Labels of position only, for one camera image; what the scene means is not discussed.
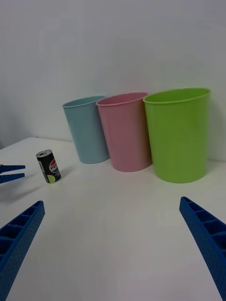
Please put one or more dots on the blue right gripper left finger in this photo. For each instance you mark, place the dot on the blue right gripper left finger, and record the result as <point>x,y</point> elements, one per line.
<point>21,237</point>

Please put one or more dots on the green plastic bin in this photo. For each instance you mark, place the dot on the green plastic bin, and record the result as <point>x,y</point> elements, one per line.
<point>176,141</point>

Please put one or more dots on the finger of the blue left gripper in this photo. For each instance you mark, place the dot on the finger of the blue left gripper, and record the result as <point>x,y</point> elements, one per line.
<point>10,178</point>
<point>11,167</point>

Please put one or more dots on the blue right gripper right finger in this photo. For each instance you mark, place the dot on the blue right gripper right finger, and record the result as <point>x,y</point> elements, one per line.
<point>212,244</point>

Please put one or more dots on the black drink can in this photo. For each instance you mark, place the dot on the black drink can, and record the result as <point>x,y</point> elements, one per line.
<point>48,168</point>

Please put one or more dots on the pink plastic bin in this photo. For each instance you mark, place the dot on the pink plastic bin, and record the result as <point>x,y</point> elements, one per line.
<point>122,136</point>

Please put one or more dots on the pale blue plastic bin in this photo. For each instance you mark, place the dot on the pale blue plastic bin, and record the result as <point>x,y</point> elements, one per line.
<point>82,131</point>

